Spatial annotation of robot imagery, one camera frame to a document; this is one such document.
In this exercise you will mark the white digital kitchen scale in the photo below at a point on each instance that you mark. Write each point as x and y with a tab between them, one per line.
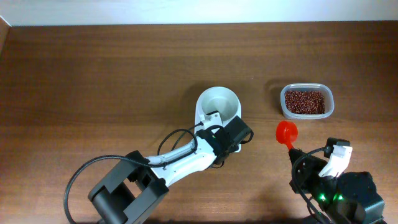
216	106

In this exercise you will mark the white round bowl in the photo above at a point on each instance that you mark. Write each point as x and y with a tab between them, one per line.
220	99

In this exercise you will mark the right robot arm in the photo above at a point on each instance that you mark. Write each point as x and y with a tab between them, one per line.
349	197

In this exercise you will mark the red beans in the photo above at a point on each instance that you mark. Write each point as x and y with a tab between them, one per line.
305	102

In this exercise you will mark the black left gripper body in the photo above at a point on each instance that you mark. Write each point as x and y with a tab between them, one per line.
231	148

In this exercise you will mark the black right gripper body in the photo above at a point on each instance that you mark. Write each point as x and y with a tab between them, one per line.
301	157

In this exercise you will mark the orange plastic measuring scoop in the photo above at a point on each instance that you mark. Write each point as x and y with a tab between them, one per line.
286	133

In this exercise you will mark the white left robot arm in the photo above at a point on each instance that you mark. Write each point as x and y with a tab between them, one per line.
133	188

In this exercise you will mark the clear plastic container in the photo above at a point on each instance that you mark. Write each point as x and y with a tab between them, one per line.
326	92

